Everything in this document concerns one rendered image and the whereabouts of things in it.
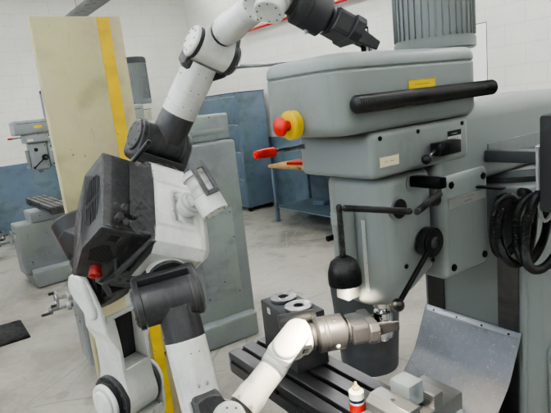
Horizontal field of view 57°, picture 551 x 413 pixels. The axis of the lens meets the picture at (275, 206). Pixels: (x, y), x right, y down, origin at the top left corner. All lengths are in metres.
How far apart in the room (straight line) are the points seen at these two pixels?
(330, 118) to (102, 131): 1.82
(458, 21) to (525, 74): 4.45
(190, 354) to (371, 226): 0.48
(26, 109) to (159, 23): 3.08
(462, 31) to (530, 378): 0.96
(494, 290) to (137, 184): 1.02
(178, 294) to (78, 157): 1.62
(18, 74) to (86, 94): 7.39
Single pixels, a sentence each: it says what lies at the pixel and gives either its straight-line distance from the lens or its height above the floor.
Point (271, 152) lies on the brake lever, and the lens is 1.14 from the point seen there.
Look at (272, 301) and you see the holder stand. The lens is 1.73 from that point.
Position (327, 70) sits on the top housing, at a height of 1.86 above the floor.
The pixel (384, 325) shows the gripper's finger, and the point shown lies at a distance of 1.32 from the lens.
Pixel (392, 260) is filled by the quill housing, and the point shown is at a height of 1.44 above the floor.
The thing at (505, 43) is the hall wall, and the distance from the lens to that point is 5.88.
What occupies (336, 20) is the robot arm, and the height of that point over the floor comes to 1.96.
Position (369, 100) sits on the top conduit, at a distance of 0.98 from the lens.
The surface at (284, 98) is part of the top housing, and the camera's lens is 1.09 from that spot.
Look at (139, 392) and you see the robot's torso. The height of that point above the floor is 1.03.
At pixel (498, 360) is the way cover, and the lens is 1.61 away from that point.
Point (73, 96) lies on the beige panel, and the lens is 2.65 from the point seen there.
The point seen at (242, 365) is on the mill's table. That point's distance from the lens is 1.82.
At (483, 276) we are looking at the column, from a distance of 1.58.
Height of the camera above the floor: 1.81
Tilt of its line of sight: 12 degrees down
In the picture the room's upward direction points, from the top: 6 degrees counter-clockwise
